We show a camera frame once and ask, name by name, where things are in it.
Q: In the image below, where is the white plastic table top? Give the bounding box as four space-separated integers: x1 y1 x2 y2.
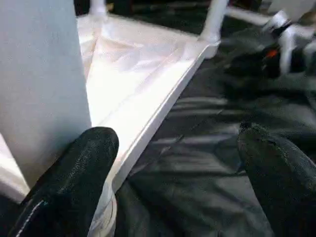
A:
0 13 222 237

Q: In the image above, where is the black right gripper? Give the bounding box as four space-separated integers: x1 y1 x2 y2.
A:
224 44 284 79

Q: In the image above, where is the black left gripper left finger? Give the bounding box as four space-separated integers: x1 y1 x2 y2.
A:
8 126 120 237

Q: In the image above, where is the black plastic mat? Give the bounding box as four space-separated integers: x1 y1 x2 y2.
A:
0 0 316 237

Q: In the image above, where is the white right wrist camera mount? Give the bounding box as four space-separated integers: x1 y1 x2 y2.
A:
261 9 316 75

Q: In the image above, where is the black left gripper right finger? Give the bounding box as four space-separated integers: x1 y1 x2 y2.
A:
237 122 316 237

